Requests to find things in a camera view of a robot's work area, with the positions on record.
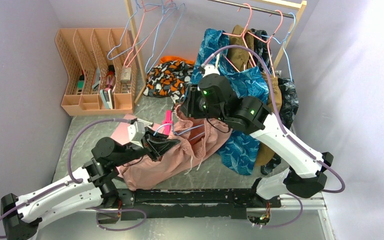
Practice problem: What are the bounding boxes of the dark grey patterned shorts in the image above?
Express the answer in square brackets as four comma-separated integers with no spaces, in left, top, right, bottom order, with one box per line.
[254,39,299,176]

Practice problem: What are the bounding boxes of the pink hanger with blue shorts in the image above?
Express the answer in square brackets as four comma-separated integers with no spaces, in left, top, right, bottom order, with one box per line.
[223,3,256,73]

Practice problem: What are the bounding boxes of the blue shark print shorts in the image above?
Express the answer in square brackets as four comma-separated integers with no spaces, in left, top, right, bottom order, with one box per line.
[190,25,270,176]

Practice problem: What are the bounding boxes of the pink flat board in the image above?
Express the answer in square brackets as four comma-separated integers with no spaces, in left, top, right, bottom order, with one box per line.
[110,122,131,145]

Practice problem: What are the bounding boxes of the purple cable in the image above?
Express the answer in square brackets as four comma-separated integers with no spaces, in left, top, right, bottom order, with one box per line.
[201,44,346,194]
[0,118,133,240]

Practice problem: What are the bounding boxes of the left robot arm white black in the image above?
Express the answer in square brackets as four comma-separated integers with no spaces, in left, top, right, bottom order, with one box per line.
[0,133,180,240]

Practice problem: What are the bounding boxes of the wooden clothes rack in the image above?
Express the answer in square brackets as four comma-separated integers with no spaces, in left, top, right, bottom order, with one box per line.
[134,0,307,103]

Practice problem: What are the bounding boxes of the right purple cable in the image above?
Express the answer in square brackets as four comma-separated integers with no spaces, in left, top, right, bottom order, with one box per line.
[201,44,346,194]

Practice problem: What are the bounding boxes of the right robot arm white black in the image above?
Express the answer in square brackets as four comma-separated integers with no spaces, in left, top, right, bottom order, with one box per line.
[180,73,333,207]

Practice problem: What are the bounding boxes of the pink shorts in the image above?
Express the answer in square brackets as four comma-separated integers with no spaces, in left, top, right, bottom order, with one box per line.
[118,105,232,191]

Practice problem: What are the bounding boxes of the light blue wire hanger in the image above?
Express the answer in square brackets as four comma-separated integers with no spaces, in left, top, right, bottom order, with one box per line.
[150,122,205,141]

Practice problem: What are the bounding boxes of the orange camouflage shorts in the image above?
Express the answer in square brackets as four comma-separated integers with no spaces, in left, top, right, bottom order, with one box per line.
[142,56,195,104]

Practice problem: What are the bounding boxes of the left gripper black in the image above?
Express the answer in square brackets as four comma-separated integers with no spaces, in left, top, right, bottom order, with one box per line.
[112,125,181,167]

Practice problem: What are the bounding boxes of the pink hanger with brown shorts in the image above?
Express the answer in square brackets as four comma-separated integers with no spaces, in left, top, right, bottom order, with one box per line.
[245,9,284,76]

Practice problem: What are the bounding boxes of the brown shorts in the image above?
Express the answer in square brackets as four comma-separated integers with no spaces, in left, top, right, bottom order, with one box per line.
[226,24,283,168]

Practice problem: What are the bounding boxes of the pink hanger on left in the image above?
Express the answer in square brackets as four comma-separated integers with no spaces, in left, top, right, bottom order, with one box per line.
[123,0,177,70]

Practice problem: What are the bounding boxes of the blue hanger with grey shorts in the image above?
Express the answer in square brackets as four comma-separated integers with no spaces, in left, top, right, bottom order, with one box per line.
[260,12,297,82]

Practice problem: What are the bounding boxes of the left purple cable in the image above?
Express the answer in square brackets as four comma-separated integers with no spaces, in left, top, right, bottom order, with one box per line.
[0,118,133,240]

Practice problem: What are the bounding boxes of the peach plastic file organizer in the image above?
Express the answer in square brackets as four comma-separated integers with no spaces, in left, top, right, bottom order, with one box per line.
[55,28,140,117]

